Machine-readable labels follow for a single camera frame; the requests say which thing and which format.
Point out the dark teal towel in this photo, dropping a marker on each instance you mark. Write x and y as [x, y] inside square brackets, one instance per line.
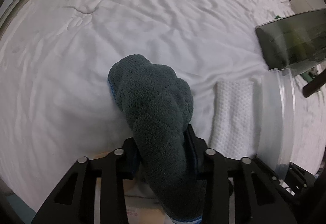
[158, 107]

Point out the white waffle cloth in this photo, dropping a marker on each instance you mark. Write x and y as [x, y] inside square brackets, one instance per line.
[236, 121]

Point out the white bed sheet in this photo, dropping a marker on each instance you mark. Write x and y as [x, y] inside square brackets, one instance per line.
[56, 104]

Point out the grey bin with lid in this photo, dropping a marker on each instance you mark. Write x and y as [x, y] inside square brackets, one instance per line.
[295, 42]

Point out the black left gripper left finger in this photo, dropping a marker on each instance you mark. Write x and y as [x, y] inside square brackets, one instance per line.
[92, 190]

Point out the clear plastic container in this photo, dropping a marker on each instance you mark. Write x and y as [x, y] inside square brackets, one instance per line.
[277, 122]

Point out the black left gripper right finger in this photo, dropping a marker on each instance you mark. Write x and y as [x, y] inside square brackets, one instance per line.
[258, 195]

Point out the green tray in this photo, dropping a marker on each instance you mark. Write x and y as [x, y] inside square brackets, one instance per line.
[308, 76]

